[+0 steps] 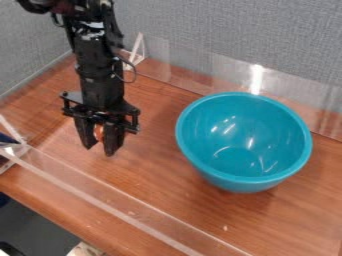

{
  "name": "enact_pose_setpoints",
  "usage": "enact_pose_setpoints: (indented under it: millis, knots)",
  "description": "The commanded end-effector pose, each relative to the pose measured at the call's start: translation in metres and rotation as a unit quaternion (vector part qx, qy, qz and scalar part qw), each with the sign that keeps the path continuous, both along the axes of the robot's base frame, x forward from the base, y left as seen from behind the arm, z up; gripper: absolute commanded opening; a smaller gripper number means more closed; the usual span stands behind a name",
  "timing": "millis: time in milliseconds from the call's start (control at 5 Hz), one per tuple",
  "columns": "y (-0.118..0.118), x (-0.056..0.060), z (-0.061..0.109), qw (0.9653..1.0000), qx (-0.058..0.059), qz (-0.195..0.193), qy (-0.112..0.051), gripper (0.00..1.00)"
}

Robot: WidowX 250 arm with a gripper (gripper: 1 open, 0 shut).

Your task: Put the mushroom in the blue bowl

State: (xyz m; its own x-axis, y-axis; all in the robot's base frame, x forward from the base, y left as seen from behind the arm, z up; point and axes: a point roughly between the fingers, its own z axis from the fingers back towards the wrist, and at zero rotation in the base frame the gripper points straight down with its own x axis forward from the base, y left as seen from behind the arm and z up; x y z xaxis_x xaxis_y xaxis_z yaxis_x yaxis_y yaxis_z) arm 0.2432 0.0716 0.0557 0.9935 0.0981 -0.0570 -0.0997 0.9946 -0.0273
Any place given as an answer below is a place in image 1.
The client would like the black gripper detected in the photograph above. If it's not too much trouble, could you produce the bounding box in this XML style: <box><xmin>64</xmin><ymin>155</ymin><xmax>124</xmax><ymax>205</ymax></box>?
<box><xmin>60</xmin><ymin>78</ymin><xmax>140</xmax><ymax>156</ymax></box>

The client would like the red toy mushroom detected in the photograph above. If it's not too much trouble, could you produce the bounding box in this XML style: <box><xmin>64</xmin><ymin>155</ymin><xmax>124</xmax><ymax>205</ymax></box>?
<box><xmin>93</xmin><ymin>124</ymin><xmax>104</xmax><ymax>143</ymax></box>

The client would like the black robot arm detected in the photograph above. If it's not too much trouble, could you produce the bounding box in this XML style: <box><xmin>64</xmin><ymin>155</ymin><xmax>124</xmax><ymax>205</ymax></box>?
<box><xmin>16</xmin><ymin>0</ymin><xmax>140</xmax><ymax>156</ymax></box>

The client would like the blue plastic bowl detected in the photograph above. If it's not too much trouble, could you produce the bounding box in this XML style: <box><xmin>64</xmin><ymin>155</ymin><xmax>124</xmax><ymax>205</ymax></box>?
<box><xmin>175</xmin><ymin>92</ymin><xmax>313</xmax><ymax>193</ymax></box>

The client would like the clear acrylic front barrier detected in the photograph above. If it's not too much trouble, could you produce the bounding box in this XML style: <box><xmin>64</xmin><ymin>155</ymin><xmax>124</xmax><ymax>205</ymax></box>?
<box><xmin>9</xmin><ymin>146</ymin><xmax>251</xmax><ymax>256</ymax></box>

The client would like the clear acrylic barrier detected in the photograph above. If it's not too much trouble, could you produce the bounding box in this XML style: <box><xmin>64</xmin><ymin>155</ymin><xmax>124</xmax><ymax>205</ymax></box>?
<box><xmin>138</xmin><ymin>35</ymin><xmax>342</xmax><ymax>142</ymax></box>
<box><xmin>9</xmin><ymin>146</ymin><xmax>251</xmax><ymax>256</ymax></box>

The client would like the clear acrylic back barrier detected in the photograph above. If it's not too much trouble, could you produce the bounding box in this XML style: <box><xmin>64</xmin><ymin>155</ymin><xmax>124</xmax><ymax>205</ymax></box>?
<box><xmin>138</xmin><ymin>35</ymin><xmax>342</xmax><ymax>142</ymax></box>

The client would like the black cable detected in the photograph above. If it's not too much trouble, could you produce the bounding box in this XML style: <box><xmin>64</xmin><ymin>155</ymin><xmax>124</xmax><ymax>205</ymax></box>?
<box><xmin>111</xmin><ymin>56</ymin><xmax>139</xmax><ymax>84</ymax></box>

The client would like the clear acrylic left bracket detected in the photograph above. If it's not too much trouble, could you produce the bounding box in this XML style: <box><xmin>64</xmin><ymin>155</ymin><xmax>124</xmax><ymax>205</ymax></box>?
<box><xmin>0</xmin><ymin>114</ymin><xmax>29</xmax><ymax>175</ymax></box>

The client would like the clear acrylic corner bracket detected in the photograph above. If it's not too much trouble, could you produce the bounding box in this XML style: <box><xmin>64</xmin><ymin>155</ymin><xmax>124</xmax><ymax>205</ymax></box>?
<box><xmin>119</xmin><ymin>33</ymin><xmax>146</xmax><ymax>71</ymax></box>

